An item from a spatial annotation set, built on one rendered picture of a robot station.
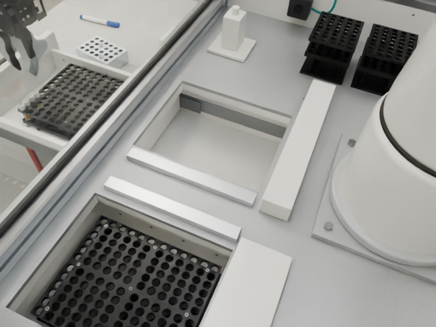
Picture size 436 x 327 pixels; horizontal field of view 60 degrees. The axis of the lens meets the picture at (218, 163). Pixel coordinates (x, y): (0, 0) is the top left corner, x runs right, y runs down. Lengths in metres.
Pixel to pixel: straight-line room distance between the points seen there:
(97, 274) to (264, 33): 0.67
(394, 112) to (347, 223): 0.19
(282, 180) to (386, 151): 0.18
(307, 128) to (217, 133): 0.25
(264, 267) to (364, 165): 0.20
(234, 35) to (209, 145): 0.25
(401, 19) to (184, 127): 0.55
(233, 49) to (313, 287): 0.55
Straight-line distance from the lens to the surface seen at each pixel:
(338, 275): 0.60
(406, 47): 0.88
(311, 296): 0.57
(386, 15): 0.99
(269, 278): 0.55
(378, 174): 0.53
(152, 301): 0.60
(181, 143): 0.85
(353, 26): 0.90
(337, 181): 0.64
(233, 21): 0.86
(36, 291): 0.72
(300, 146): 0.67
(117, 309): 0.60
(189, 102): 0.89
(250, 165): 0.82
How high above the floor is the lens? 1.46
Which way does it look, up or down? 51 degrees down
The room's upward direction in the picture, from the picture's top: 4 degrees clockwise
